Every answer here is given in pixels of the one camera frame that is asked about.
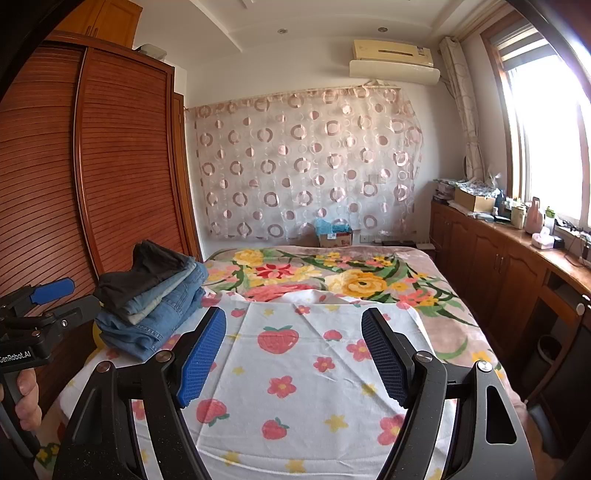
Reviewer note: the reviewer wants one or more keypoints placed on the pink tissue box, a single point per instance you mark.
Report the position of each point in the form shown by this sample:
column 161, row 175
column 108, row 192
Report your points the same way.
column 542, row 241

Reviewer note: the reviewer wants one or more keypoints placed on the wall air conditioner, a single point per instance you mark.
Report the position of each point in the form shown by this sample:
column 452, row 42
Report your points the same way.
column 392, row 60

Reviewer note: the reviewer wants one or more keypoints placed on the floral blanket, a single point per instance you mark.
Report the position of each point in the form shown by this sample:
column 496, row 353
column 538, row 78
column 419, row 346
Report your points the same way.
column 360, row 281

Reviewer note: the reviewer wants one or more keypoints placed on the pink bottle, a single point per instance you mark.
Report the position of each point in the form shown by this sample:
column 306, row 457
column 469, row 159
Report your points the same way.
column 534, row 217

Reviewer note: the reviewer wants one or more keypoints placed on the wooden slatted wardrobe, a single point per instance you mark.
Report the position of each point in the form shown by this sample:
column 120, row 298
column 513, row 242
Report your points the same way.
column 115, row 161

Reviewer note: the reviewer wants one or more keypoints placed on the strawberry print sheet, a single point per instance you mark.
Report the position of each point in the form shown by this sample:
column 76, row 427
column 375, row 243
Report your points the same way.
column 300, row 369

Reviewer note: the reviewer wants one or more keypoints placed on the circle pattern wall curtain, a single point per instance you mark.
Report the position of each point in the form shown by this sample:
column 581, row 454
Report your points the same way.
column 300, row 161

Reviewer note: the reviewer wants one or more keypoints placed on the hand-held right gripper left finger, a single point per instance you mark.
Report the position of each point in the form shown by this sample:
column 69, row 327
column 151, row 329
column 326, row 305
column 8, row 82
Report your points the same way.
column 201, row 360

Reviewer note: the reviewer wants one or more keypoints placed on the wooden frame window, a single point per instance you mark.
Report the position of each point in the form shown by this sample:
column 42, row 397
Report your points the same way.
column 545, row 138

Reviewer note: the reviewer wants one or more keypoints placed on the green cap bottle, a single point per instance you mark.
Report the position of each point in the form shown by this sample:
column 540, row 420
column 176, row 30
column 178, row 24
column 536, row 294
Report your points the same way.
column 549, row 220

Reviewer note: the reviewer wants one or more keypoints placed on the dark waste bin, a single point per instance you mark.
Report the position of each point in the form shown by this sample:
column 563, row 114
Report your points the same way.
column 549, row 350

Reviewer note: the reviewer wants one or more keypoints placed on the black shorts pants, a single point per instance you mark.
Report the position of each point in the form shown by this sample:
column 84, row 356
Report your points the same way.
column 138, row 277

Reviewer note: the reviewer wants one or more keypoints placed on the long wooden cabinet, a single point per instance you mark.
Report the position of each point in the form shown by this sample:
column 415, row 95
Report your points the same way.
column 485, row 258

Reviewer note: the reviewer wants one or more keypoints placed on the person's left hand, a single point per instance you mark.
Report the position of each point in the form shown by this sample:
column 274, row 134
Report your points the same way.
column 27, row 397

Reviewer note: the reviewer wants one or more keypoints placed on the pale window curtain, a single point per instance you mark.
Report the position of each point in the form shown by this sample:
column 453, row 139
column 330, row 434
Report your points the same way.
column 466, row 115

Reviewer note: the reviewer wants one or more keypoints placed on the patterned cloth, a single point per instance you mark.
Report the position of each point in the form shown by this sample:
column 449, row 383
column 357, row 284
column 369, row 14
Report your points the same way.
column 478, row 185

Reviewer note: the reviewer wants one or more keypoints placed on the plain cardboard box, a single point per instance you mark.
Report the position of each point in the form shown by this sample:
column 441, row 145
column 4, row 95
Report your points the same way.
column 475, row 202

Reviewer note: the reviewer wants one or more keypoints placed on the yellow plush toy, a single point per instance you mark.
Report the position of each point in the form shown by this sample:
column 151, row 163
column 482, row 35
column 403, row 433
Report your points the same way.
column 97, row 339

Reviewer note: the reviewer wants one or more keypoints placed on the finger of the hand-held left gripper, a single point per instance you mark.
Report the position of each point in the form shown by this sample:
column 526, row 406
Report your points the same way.
column 78, row 307
column 53, row 290

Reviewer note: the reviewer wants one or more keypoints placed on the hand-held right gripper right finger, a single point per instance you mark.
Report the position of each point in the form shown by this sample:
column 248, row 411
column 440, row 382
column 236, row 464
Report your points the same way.
column 385, row 360

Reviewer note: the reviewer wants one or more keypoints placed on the pale storage box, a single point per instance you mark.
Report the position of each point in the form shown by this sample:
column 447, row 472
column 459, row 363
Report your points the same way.
column 152, row 50

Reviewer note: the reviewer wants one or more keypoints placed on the folded blue denim jeans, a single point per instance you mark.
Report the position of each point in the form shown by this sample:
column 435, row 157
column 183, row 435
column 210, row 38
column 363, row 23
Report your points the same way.
column 157, row 325

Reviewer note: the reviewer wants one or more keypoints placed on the wooden overhead cabinet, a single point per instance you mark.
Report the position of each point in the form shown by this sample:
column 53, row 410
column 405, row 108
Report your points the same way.
column 106, row 23

